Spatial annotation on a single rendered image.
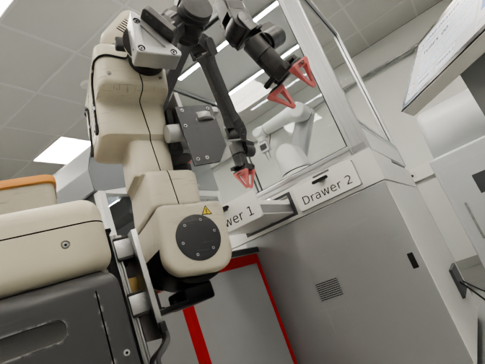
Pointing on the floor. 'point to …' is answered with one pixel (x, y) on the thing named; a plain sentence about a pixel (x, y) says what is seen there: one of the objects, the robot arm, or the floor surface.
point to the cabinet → (369, 283)
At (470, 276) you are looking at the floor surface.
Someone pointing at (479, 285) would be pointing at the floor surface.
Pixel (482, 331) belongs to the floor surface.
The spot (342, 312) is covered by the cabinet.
